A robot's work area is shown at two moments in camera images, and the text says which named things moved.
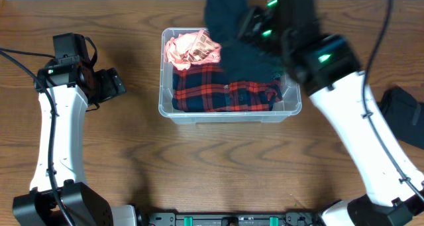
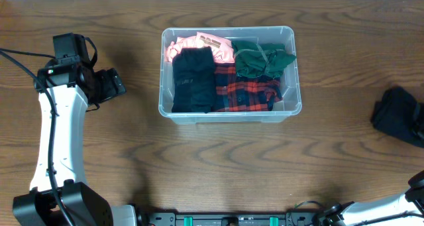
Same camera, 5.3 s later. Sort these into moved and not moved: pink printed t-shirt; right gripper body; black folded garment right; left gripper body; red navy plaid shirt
Moved: right gripper body
Not moved: left gripper body; red navy plaid shirt; black folded garment right; pink printed t-shirt
